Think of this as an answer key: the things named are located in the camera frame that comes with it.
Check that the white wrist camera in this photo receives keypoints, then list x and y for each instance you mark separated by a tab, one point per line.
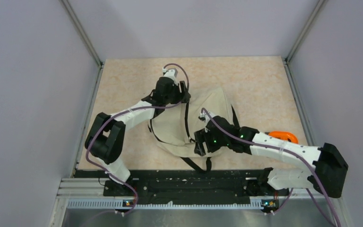
171	73
205	117

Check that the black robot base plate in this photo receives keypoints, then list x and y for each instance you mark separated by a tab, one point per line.
188	187

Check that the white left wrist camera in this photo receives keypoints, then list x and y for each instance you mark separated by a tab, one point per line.
171	73

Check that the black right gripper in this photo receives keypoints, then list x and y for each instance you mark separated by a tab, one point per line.
202	135

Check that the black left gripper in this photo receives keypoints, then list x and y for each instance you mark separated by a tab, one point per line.
183	96

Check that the cream canvas backpack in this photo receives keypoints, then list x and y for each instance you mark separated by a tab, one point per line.
174	128

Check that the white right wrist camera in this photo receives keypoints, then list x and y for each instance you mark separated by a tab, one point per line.
205	117

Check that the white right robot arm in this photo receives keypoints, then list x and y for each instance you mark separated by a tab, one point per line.
322	168

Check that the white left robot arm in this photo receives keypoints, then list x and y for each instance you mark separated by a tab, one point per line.
105	139

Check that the orange tape roll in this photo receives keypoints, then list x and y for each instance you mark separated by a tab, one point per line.
283	135

